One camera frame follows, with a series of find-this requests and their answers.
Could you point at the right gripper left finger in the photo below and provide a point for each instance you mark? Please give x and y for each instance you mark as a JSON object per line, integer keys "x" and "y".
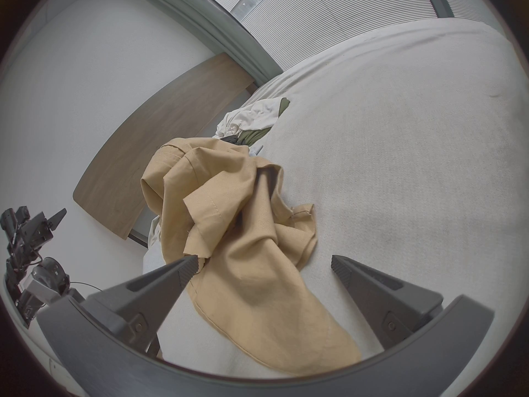
{"x": 140, "y": 304}

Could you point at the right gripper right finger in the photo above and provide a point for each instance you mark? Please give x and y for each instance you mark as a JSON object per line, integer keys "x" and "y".
{"x": 384, "y": 308}

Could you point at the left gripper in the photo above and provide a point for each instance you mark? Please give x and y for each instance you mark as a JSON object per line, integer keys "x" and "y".
{"x": 35, "y": 230}

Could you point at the tan shorts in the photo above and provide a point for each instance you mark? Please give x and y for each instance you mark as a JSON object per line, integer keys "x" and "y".
{"x": 248, "y": 283}

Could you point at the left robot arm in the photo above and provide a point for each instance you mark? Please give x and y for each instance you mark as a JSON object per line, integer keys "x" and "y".
{"x": 49, "y": 269}

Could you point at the pale blue garment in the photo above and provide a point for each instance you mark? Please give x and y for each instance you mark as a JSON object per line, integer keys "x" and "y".
{"x": 154, "y": 233}

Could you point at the green garment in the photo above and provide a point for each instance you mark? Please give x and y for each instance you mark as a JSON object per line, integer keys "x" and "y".
{"x": 252, "y": 137}

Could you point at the white garment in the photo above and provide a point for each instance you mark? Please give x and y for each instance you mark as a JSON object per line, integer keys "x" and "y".
{"x": 256, "y": 116}

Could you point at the blue-green curtain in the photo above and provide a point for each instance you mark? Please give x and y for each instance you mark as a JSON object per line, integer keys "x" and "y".
{"x": 198, "y": 10}

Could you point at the window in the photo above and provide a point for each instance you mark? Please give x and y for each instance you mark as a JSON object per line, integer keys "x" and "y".
{"x": 330, "y": 6}

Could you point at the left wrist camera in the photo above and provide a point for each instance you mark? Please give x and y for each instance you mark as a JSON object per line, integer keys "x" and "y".
{"x": 17, "y": 216}

